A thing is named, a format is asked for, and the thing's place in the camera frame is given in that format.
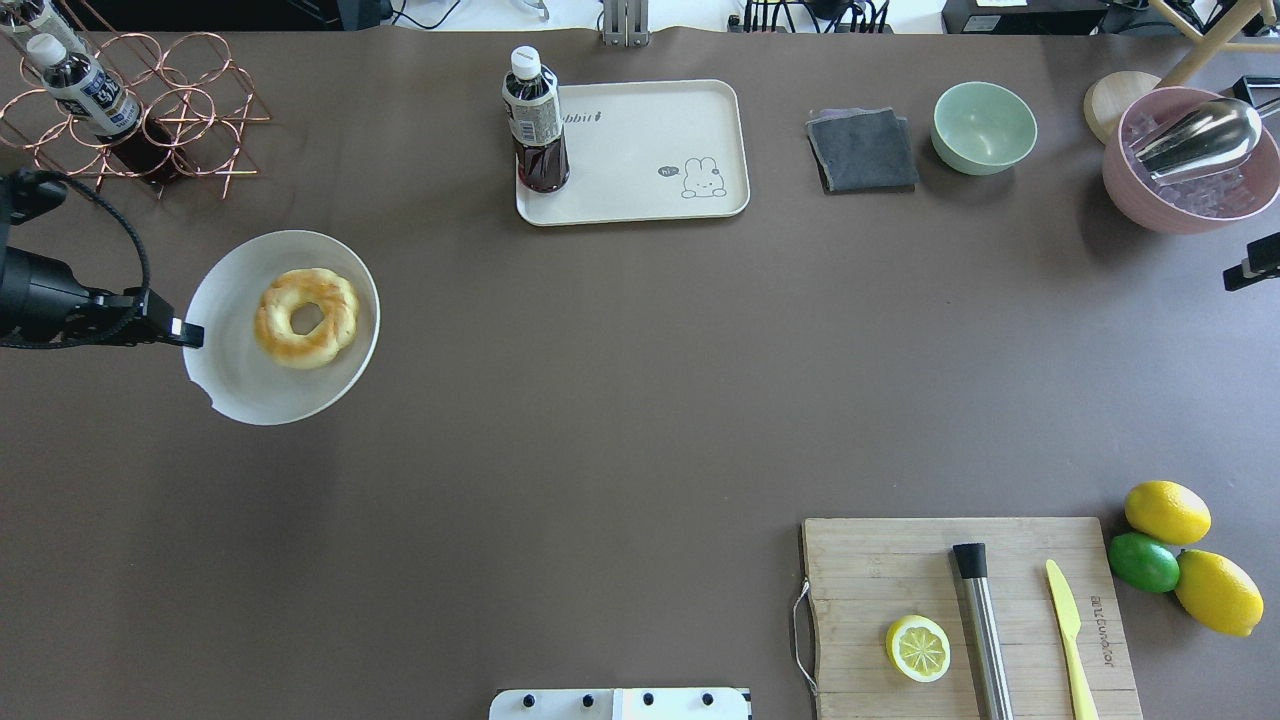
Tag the dark drink bottle on tray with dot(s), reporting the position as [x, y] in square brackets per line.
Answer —
[531, 94]

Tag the yellow plastic knife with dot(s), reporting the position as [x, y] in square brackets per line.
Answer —
[1070, 623]

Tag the steel ice scoop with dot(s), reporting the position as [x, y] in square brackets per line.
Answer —
[1218, 135]

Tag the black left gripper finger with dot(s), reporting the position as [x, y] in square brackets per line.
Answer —
[185, 334]

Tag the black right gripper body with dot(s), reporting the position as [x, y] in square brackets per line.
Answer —
[1256, 265]

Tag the green lime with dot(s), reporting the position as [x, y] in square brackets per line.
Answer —
[1143, 562]

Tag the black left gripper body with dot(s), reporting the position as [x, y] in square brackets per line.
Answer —
[38, 288]

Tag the pink ice bowl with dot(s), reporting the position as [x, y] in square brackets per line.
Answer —
[1136, 197]

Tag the yellow lemon lower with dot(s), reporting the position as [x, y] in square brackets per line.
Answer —
[1218, 594]

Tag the white round plate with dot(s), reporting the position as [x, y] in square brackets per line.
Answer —
[241, 380]

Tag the steel muddler bar tool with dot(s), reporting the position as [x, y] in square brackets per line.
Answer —
[988, 658]

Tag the copper wire bottle rack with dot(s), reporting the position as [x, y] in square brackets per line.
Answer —
[185, 77]

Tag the mint green bowl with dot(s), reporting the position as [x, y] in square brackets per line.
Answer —
[981, 129]

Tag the yellow lemon upper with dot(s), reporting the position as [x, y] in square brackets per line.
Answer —
[1168, 512]

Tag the round wooden stand base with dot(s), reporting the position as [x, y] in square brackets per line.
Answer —
[1106, 100]

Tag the dark drink bottle in rack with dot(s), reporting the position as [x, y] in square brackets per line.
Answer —
[92, 95]

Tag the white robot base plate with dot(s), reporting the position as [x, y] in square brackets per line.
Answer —
[699, 702]

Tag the glazed ring donut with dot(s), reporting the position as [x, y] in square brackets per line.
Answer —
[306, 317]

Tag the bamboo cutting board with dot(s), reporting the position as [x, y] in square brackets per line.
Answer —
[865, 573]

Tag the grey folded cloth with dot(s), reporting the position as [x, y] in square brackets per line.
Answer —
[861, 150]

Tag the cream rabbit tray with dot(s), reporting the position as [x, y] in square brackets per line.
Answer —
[645, 151]

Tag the half lemon slice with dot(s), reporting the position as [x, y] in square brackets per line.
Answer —
[919, 648]

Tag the yellow lemon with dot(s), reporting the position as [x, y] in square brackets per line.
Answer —
[1168, 512]
[1218, 594]

